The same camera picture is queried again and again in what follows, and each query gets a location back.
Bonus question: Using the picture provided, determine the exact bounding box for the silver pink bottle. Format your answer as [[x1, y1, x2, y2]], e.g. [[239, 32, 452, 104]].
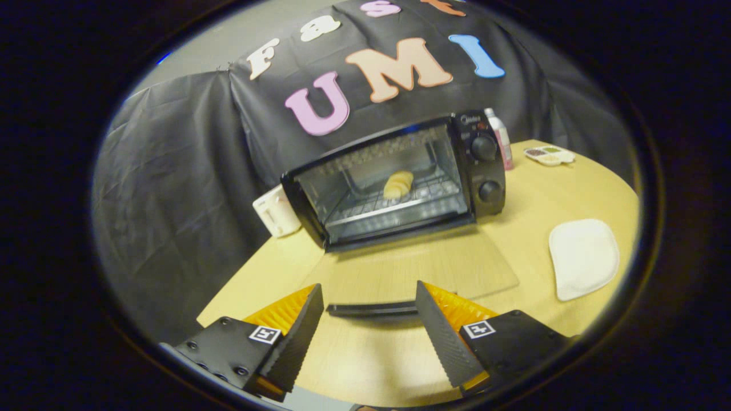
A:
[[484, 107, 514, 171]]

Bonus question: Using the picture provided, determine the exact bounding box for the white pop-up toaster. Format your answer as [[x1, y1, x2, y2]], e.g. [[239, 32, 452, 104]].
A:
[[252, 184, 302, 239]]

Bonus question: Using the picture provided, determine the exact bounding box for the pale yellow bread roll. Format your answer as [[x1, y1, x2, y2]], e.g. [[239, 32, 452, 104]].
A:
[[383, 170, 415, 200]]

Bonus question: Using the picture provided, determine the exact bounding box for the black toaster oven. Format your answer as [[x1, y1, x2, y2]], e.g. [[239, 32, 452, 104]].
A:
[[280, 110, 507, 253]]

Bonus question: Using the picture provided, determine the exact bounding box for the white rectangular plate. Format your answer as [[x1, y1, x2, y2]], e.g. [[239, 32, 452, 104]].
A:
[[548, 218, 620, 302]]

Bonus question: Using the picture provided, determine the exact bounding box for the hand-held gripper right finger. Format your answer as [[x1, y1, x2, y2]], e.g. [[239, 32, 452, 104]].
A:
[[415, 280, 573, 398]]

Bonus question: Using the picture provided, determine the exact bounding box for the metal wire oven rack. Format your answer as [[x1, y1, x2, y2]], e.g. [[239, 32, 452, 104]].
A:
[[324, 177, 466, 229]]

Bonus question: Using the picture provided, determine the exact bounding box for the white divided condiment dish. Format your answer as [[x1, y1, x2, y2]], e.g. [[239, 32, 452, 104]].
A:
[[524, 145, 576, 167]]

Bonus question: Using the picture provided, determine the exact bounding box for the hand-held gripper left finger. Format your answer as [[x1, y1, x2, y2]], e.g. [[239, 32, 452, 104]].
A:
[[159, 283, 325, 403]]

